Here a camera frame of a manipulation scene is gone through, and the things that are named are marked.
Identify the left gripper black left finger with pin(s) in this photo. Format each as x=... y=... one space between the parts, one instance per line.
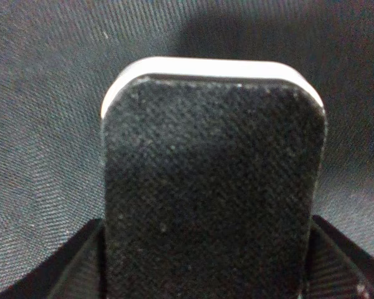
x=76 y=270

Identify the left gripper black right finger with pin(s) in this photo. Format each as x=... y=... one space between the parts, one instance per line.
x=335 y=266

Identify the black and white board eraser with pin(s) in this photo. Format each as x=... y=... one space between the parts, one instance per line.
x=210 y=171

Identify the black tablecloth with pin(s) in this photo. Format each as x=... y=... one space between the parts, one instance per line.
x=58 y=59

